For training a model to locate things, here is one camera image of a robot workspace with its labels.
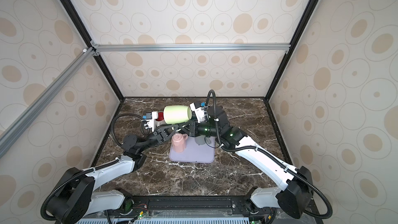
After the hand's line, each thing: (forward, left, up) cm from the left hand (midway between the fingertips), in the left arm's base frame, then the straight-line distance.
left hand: (180, 130), depth 65 cm
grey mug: (+9, -8, -27) cm, 29 cm away
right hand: (+2, 0, -1) cm, 2 cm away
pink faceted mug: (+5, +4, -21) cm, 22 cm away
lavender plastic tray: (+3, -4, -32) cm, 33 cm away
